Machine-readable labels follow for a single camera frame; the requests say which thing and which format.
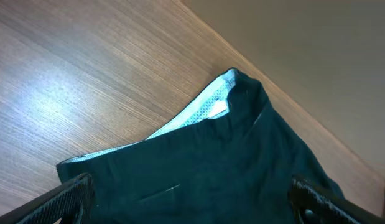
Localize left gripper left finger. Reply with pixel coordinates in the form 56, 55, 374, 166
0, 173, 95, 224

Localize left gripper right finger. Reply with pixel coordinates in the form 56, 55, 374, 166
288, 176, 385, 224

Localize black shorts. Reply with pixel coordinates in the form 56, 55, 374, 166
57, 69, 342, 223

